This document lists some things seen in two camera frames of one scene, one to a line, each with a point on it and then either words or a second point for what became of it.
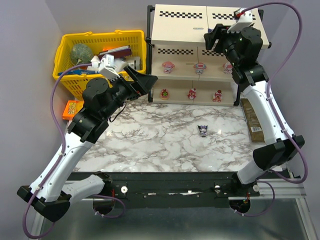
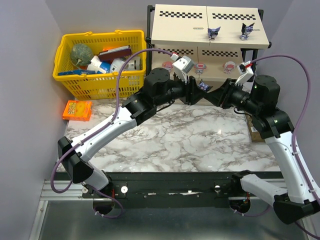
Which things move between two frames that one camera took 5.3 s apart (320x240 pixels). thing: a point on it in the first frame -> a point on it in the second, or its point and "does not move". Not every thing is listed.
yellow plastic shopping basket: x=73 y=85 does not move
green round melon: x=81 y=54 does not move
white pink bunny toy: x=227 y=68 does not move
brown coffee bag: x=254 y=125 does not move
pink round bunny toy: x=199 y=68 does not move
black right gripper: x=217 y=40 -> x=225 y=93
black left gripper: x=133 y=83 -> x=188 y=91
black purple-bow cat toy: x=203 y=129 -> x=203 y=86
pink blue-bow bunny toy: x=167 y=67 does not move
